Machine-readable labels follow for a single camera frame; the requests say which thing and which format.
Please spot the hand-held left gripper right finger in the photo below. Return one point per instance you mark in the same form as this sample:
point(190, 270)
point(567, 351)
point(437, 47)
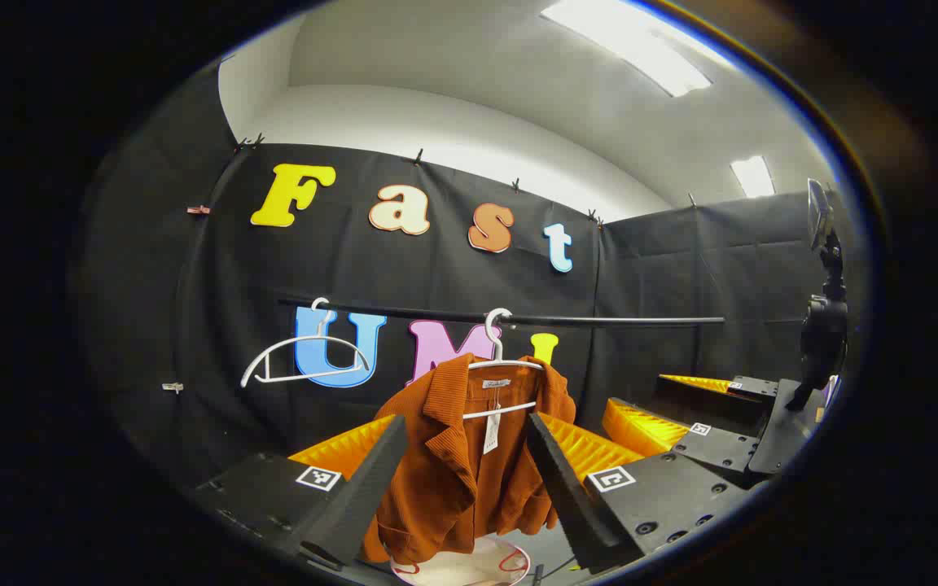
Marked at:
point(568, 488)

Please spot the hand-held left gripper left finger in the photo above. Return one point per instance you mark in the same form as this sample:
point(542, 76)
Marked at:
point(367, 488)

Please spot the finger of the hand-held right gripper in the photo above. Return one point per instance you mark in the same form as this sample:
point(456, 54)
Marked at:
point(750, 391)
point(717, 452)

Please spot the white round laundry hamper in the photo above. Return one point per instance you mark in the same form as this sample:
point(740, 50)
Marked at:
point(477, 567)

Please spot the white plastic clothes hanger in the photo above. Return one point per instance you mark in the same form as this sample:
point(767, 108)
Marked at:
point(282, 348)
point(498, 346)

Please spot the small ceiling light panel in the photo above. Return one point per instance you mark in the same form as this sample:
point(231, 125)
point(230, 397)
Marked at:
point(752, 176)

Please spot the black backdrop cloth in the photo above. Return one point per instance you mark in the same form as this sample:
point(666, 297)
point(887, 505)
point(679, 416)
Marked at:
point(436, 268)

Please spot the long ceiling light panel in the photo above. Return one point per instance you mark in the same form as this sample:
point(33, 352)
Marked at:
point(632, 49)

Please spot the black clothes rail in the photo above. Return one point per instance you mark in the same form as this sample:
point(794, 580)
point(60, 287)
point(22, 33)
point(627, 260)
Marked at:
point(599, 320)

